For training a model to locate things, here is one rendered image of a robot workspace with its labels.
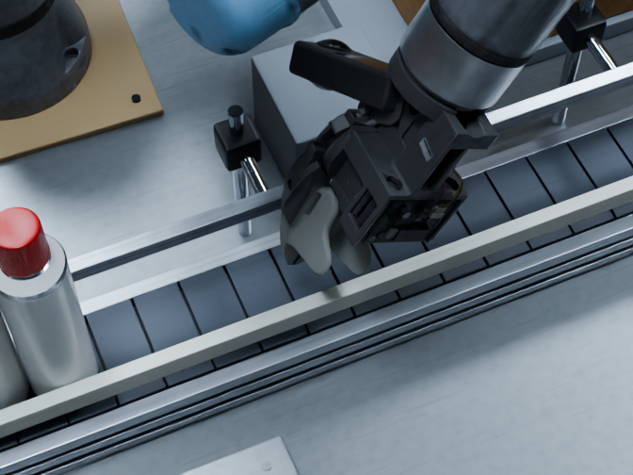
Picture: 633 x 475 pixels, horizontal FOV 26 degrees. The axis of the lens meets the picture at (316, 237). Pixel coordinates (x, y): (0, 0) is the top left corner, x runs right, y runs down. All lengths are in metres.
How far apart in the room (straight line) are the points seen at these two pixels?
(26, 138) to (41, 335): 0.33
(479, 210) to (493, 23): 0.31
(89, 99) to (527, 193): 0.40
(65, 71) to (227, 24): 0.48
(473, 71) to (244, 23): 0.16
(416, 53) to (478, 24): 0.05
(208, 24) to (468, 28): 0.16
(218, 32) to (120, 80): 0.48
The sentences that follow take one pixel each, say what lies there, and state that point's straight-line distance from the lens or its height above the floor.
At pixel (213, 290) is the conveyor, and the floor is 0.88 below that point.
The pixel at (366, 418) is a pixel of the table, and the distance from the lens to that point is 1.07.
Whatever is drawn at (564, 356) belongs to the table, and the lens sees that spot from 1.12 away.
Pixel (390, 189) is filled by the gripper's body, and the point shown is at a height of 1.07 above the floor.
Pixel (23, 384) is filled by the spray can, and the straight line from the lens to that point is 1.03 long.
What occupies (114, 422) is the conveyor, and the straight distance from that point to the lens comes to 1.03.
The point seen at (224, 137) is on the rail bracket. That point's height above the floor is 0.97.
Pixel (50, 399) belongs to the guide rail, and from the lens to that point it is 1.00.
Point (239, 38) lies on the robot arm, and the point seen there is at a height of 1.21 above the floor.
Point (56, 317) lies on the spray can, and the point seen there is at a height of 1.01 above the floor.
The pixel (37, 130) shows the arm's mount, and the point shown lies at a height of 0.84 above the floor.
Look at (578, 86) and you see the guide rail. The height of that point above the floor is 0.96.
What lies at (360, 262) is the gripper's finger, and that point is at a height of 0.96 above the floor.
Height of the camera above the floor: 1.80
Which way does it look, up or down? 57 degrees down
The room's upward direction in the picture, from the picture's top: straight up
